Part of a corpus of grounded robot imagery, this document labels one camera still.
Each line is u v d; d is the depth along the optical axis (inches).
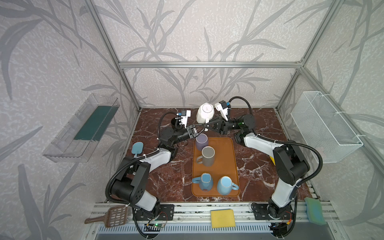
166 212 28.6
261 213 28.8
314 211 28.4
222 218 28.1
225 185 28.5
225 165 35.2
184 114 27.8
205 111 25.4
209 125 26.7
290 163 19.1
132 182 17.5
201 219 28.5
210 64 37.6
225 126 25.5
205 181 29.0
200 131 27.8
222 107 25.6
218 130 26.7
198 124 28.2
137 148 38.2
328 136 23.9
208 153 32.6
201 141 35.9
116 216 28.9
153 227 28.4
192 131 26.7
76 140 25.1
